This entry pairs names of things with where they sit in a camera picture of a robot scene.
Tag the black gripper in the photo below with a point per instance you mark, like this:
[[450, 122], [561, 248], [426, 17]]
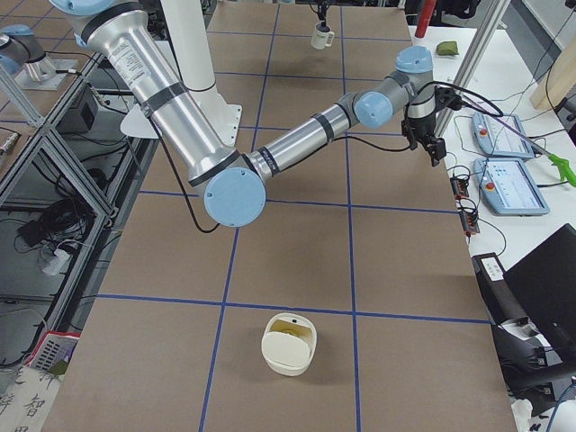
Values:
[[321, 7], [420, 126]]

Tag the white ribbed HOME mug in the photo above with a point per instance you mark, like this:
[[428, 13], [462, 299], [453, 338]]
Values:
[[322, 37]]

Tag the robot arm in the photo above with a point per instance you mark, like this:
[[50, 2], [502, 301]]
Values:
[[240, 105]]

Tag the orange black connector block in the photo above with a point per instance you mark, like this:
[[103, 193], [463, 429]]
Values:
[[459, 187]]

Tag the upper blue teach pendant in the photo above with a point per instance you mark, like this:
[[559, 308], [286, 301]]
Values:
[[501, 137]]

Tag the blue teach pendant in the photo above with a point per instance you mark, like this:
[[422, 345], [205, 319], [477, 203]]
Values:
[[507, 187], [501, 137]]

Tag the green bean bag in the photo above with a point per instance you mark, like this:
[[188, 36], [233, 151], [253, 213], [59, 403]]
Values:
[[447, 48]]

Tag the lower blue teach pendant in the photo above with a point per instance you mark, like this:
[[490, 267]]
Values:
[[507, 187]]

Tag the red cylinder bottle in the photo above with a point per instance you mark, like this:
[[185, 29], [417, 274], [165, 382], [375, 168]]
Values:
[[425, 14]]

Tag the brown table mat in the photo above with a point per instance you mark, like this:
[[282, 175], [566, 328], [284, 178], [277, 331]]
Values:
[[362, 240]]

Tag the black labelled box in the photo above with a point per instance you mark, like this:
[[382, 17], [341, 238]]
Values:
[[498, 298]]

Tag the black laptop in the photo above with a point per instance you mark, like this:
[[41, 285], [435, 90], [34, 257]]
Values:
[[543, 282]]

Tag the cream swing-lid trash bin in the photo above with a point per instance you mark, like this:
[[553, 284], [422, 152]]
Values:
[[288, 344]]

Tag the white plastic basket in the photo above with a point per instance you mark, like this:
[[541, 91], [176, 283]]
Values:
[[54, 347]]

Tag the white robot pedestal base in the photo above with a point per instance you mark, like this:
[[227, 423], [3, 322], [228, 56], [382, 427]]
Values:
[[189, 55]]

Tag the green-handled reacher grabber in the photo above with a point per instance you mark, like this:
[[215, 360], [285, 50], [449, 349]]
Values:
[[562, 164]]

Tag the grey aluminium frame post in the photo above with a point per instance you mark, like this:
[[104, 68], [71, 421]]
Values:
[[460, 71]]

